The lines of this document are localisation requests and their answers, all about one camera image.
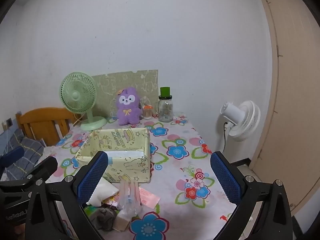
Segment small jar orange lid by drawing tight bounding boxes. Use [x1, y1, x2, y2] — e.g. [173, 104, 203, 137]
[142, 104, 153, 120]

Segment plaid pillow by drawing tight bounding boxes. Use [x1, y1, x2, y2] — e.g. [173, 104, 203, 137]
[0, 127, 45, 180]

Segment green tissue pack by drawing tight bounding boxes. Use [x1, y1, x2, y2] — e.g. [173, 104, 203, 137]
[84, 205, 100, 220]

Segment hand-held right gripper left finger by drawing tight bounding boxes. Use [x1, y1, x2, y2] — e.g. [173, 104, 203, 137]
[25, 151, 109, 240]

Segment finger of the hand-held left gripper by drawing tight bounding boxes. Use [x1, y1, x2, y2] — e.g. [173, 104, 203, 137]
[0, 146, 25, 170]
[15, 156, 58, 188]

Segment wooden headboard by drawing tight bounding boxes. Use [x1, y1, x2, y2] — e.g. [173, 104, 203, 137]
[15, 107, 83, 147]

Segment colourful cartoon tissue pack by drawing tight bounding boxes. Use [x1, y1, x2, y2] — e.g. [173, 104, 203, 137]
[102, 195, 119, 207]

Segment green desk fan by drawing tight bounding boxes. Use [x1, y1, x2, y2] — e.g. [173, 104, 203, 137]
[59, 72, 108, 131]

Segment green patterned board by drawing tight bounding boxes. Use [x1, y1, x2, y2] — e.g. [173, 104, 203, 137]
[91, 69, 159, 118]

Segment black power cable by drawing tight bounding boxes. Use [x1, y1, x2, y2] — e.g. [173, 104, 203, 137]
[222, 121, 232, 155]

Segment clear plastic pack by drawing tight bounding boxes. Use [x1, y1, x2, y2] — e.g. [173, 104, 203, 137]
[112, 174, 143, 232]

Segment pink paper slip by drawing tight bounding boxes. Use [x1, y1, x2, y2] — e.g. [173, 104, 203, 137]
[139, 187, 161, 208]

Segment yellow cartoon-print box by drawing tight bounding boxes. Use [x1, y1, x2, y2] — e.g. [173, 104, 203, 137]
[75, 127, 151, 183]

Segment beige door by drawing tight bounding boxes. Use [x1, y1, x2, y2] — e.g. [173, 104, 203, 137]
[250, 0, 320, 218]

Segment purple plush toy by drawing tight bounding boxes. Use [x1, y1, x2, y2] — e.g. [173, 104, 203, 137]
[116, 87, 141, 126]

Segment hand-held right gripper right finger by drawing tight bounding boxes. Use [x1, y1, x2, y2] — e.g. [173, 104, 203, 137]
[210, 151, 293, 240]

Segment blue bed sheet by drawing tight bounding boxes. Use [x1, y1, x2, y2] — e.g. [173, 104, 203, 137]
[0, 127, 23, 160]

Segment glass jar black lid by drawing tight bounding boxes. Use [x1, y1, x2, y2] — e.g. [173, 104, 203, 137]
[158, 95, 174, 122]

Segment grey cloth with cord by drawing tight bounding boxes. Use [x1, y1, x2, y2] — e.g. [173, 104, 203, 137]
[94, 206, 118, 231]

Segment white standing fan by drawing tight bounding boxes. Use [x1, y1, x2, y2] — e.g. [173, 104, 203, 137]
[217, 101, 261, 155]

